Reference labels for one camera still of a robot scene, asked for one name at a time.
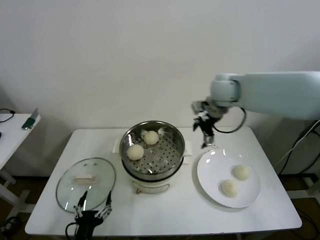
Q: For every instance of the white side table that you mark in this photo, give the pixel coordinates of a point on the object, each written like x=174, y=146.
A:
x=15, y=135

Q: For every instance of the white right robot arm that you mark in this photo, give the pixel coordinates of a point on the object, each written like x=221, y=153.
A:
x=275, y=92

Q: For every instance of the white steamed baozi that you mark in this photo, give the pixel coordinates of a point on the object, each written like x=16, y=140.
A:
x=242, y=172
x=229, y=188
x=135, y=152
x=151, y=137

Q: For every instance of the stainless steel steamer basket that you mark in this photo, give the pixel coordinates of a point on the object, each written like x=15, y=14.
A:
x=165, y=152

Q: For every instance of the white round plate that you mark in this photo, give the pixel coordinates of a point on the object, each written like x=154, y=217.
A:
x=212, y=185

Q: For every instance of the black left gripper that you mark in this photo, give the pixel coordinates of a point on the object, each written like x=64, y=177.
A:
x=87, y=222

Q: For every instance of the cream electric cooker base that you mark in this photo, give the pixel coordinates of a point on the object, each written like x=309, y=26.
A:
x=150, y=186

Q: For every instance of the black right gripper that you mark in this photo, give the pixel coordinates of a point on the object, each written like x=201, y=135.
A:
x=207, y=125

